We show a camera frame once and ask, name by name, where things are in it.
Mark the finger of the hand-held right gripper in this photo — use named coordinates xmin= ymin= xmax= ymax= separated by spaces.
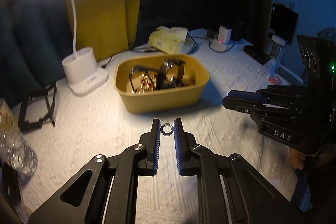
xmin=227 ymin=90 xmax=264 ymax=101
xmin=222 ymin=97 xmax=259 ymax=115

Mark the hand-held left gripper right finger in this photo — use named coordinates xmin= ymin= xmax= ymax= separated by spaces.
xmin=173 ymin=118 xmax=297 ymax=224

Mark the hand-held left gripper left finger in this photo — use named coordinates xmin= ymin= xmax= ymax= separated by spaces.
xmin=28 ymin=118 xmax=161 ymax=224

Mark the small silver ring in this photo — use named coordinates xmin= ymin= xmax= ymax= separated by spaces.
xmin=161 ymin=123 xmax=173 ymax=136

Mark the yellow storage box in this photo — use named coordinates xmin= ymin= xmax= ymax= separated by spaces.
xmin=114 ymin=54 xmax=210 ymax=113

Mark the person's right hand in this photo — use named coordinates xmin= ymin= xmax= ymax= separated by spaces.
xmin=289 ymin=147 xmax=308 ymax=170

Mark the black flat box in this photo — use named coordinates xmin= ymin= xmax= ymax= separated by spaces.
xmin=244 ymin=45 xmax=271 ymax=65

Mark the white power strip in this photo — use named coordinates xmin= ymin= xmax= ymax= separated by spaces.
xmin=211 ymin=39 xmax=254 ymax=52

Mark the clear jar with white lid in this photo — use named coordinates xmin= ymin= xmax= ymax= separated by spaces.
xmin=266 ymin=35 xmax=286 ymax=64

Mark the black power adapter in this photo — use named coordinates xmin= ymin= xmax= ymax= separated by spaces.
xmin=232 ymin=22 xmax=246 ymax=42

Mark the white charger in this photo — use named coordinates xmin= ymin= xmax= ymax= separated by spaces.
xmin=219 ymin=26 xmax=233 ymax=43

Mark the white textured tablecloth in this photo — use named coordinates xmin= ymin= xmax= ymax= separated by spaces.
xmin=10 ymin=28 xmax=311 ymax=224

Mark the black screen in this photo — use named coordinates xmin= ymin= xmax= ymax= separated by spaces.
xmin=270 ymin=2 xmax=299 ymax=45

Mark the yellow tissue pack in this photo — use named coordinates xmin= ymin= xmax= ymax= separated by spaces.
xmin=148 ymin=26 xmax=197 ymax=54

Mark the white desk lamp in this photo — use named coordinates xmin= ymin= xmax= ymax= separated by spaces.
xmin=22 ymin=0 xmax=129 ymax=96

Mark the black folding stand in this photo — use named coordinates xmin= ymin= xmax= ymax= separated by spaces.
xmin=18 ymin=81 xmax=57 ymax=132

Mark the clear plastic water bottle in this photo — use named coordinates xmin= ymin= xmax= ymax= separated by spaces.
xmin=0 ymin=98 xmax=38 ymax=176

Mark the yellow curtain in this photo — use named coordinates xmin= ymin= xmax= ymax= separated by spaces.
xmin=64 ymin=0 xmax=146 ymax=62

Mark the black charger cable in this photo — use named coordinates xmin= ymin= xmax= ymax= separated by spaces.
xmin=188 ymin=34 xmax=236 ymax=53

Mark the black lamp cable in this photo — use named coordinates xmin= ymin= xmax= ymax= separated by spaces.
xmin=101 ymin=47 xmax=158 ymax=69

